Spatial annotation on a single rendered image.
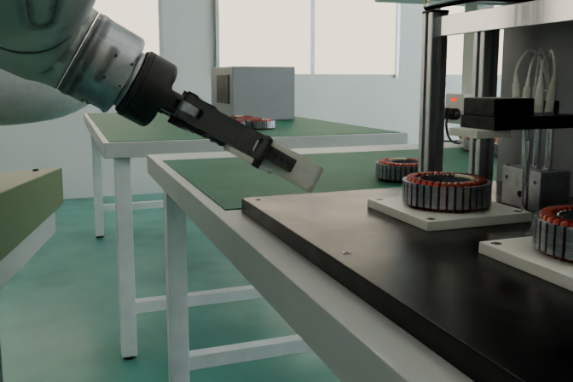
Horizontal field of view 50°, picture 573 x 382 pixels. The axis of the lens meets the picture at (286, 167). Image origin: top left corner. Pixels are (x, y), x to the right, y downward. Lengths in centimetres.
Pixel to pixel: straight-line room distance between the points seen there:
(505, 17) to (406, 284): 46
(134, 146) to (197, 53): 330
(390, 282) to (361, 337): 7
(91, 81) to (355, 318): 33
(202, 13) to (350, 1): 136
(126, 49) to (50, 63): 7
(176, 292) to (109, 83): 111
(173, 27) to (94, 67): 462
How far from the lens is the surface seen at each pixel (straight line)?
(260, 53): 540
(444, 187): 77
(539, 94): 87
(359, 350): 49
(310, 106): 556
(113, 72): 63
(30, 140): 517
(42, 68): 62
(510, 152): 111
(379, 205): 82
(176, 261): 165
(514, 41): 111
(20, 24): 49
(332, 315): 53
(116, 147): 201
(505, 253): 62
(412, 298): 51
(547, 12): 83
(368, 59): 580
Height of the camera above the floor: 94
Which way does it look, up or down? 8 degrees down
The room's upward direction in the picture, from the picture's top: straight up
